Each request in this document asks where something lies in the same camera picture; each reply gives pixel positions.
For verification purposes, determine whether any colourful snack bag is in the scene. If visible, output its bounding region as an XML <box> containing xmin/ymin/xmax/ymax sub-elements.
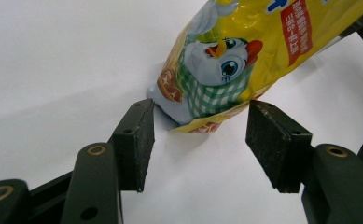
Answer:
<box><xmin>147</xmin><ymin>0</ymin><xmax>363</xmax><ymax>134</ymax></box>

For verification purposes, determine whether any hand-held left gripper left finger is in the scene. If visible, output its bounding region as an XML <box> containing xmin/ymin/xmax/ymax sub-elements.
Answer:
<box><xmin>108</xmin><ymin>98</ymin><xmax>156</xmax><ymax>193</ymax></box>

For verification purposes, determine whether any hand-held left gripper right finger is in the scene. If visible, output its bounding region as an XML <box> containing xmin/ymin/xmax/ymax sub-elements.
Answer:
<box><xmin>245</xmin><ymin>100</ymin><xmax>314</xmax><ymax>194</ymax></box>

